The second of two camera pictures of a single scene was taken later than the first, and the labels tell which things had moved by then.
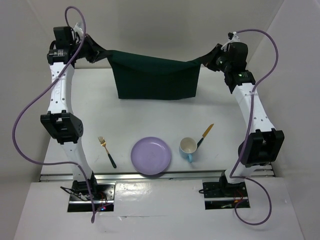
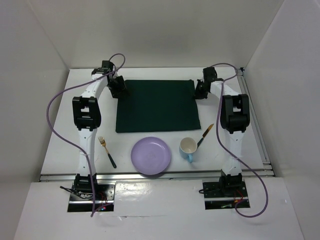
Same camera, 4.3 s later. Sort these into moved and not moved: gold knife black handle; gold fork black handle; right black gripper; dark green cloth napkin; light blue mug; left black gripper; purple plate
Moved: dark green cloth napkin; right black gripper; left black gripper
Not moved: gold knife black handle; gold fork black handle; purple plate; light blue mug
